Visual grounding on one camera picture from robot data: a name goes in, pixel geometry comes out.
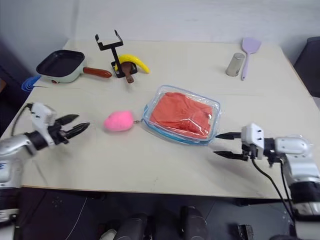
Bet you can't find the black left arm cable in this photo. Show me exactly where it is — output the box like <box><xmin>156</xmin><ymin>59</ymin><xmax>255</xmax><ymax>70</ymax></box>
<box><xmin>9</xmin><ymin>103</ymin><xmax>33</xmax><ymax>138</ymax></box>

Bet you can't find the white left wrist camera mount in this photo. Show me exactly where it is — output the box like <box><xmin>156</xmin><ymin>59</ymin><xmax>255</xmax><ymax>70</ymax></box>
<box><xmin>29</xmin><ymin>102</ymin><xmax>58</xmax><ymax>146</ymax></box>

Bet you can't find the yellow banana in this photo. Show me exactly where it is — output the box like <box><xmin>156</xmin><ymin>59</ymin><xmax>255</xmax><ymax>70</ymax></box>
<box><xmin>112</xmin><ymin>53</ymin><xmax>151</xmax><ymax>75</ymax></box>

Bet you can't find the black metal phone stand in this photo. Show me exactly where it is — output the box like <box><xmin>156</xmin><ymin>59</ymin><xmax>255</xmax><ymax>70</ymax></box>
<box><xmin>94</xmin><ymin>29</ymin><xmax>139</xmax><ymax>79</ymax></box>

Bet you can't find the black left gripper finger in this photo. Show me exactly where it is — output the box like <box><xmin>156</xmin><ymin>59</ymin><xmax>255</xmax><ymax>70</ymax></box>
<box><xmin>57</xmin><ymin>114</ymin><xmax>80</xmax><ymax>127</ymax></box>
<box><xmin>64</xmin><ymin>122</ymin><xmax>91</xmax><ymax>140</ymax></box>

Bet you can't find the orange cloth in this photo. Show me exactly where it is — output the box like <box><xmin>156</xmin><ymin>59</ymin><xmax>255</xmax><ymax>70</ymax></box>
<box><xmin>149</xmin><ymin>91</ymin><xmax>215</xmax><ymax>136</ymax></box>

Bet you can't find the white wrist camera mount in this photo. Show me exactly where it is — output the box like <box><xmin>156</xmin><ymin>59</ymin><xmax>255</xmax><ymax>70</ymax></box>
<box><xmin>240</xmin><ymin>122</ymin><xmax>266</xmax><ymax>160</ymax></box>
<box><xmin>29</xmin><ymin>102</ymin><xmax>58</xmax><ymax>146</ymax></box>

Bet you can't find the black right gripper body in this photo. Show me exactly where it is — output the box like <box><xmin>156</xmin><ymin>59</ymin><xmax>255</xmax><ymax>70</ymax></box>
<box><xmin>240</xmin><ymin>141</ymin><xmax>256</xmax><ymax>162</ymax></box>

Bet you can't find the steel cup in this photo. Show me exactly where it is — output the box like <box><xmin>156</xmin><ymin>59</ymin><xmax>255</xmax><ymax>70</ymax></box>
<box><xmin>225</xmin><ymin>52</ymin><xmax>246</xmax><ymax>77</ymax></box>

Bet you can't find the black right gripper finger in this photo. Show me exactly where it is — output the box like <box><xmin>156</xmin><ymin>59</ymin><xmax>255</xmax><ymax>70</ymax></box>
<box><xmin>212</xmin><ymin>150</ymin><xmax>244</xmax><ymax>161</ymax></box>
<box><xmin>215</xmin><ymin>131</ymin><xmax>243</xmax><ymax>141</ymax></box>

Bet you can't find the pink fluffy pompom charm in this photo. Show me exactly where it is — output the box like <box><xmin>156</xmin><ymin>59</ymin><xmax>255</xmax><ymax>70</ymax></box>
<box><xmin>103</xmin><ymin>110</ymin><xmax>134</xmax><ymax>132</ymax></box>

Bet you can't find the clear plastic zip pouch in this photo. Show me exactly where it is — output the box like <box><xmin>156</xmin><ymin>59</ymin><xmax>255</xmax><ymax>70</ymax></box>
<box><xmin>141</xmin><ymin>84</ymin><xmax>222</xmax><ymax>146</ymax></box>

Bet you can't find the pale green square frying pan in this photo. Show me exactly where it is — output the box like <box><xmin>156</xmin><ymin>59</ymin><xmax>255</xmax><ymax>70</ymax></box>
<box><xmin>36</xmin><ymin>49</ymin><xmax>113</xmax><ymax>85</ymax></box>

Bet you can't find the blue coiled object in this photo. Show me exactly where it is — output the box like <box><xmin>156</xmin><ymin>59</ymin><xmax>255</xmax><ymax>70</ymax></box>
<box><xmin>21</xmin><ymin>75</ymin><xmax>49</xmax><ymax>92</ymax></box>

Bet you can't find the dark rounded robot leg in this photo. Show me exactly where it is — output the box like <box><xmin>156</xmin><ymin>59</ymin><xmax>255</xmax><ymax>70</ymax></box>
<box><xmin>180</xmin><ymin>205</ymin><xmax>209</xmax><ymax>240</ymax></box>
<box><xmin>115</xmin><ymin>212</ymin><xmax>149</xmax><ymax>240</ymax></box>

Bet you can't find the lilac silicone spatula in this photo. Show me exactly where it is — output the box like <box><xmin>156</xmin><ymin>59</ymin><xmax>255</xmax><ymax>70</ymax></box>
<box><xmin>240</xmin><ymin>37</ymin><xmax>262</xmax><ymax>81</ymax></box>

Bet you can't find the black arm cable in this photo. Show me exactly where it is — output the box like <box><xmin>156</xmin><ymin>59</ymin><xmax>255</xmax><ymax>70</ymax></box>
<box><xmin>251</xmin><ymin>157</ymin><xmax>297</xmax><ymax>223</ymax></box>
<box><xmin>9</xmin><ymin>103</ymin><xmax>33</xmax><ymax>138</ymax></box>

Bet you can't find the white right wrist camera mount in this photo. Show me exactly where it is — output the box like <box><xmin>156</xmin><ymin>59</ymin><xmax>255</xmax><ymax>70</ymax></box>
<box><xmin>240</xmin><ymin>122</ymin><xmax>266</xmax><ymax>160</ymax></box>

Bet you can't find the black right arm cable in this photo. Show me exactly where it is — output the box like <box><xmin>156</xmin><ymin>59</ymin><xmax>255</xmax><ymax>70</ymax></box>
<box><xmin>251</xmin><ymin>157</ymin><xmax>297</xmax><ymax>223</ymax></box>

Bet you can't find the dark chair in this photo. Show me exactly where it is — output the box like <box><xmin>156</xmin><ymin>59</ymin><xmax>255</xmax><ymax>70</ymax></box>
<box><xmin>293</xmin><ymin>36</ymin><xmax>320</xmax><ymax>98</ymax></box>

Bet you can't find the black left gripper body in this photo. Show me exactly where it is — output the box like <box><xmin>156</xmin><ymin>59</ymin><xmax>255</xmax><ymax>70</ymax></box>
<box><xmin>47</xmin><ymin>118</ymin><xmax>70</xmax><ymax>145</ymax></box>

